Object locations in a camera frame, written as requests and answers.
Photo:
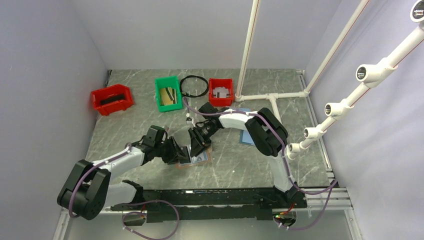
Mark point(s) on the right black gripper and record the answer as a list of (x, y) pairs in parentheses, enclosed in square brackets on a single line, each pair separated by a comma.
[(198, 143)]

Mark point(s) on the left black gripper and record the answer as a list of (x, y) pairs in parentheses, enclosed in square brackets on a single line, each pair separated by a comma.
[(172, 157)]

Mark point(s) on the black credit card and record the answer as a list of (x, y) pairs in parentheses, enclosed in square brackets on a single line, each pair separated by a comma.
[(185, 159)]

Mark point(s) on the brown card holder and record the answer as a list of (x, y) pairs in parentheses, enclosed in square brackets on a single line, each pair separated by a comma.
[(202, 158)]

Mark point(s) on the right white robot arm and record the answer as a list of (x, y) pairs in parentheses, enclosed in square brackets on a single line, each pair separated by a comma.
[(267, 132)]

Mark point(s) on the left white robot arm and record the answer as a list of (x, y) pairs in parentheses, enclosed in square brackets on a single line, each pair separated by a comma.
[(88, 189)]

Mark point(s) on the blue card holder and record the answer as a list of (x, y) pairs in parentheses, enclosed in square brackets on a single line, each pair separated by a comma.
[(245, 138)]

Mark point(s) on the white cards in red bin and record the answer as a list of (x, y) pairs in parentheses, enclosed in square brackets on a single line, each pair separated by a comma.
[(221, 93)]

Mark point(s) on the gold card in green bin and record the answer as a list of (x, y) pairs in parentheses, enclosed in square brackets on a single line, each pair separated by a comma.
[(168, 96)]

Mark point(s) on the right red bin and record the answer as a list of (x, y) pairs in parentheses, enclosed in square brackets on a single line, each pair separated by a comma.
[(221, 82)]

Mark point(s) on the red bin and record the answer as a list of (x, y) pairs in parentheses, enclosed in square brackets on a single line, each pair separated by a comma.
[(221, 82), (112, 99)]

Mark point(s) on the green bin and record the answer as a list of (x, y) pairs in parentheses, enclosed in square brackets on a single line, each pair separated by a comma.
[(169, 81)]

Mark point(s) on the black base bar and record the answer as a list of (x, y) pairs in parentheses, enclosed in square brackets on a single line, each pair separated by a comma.
[(258, 203)]

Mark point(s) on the left red bin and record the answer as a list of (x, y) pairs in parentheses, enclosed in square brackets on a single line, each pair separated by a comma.
[(112, 99)]

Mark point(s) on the aluminium rail frame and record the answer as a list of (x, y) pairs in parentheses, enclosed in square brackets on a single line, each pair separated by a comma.
[(328, 216)]

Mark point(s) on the white pvc pipe frame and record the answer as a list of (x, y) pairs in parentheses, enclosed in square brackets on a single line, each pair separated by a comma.
[(354, 45)]

